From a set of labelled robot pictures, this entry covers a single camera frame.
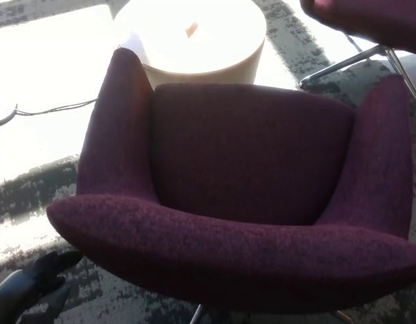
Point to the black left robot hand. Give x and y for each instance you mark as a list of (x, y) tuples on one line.
[(49, 276)]

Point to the purple fabric armchair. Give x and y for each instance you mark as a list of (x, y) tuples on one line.
[(245, 152)]

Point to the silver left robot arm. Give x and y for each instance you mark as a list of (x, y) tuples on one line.
[(12, 293)]

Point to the curved metal stand base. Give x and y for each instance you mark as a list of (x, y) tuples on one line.
[(5, 119)]

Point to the round white side table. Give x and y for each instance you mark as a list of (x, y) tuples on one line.
[(201, 50)]

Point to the small orange tag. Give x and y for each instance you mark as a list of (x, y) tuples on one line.
[(191, 29)]

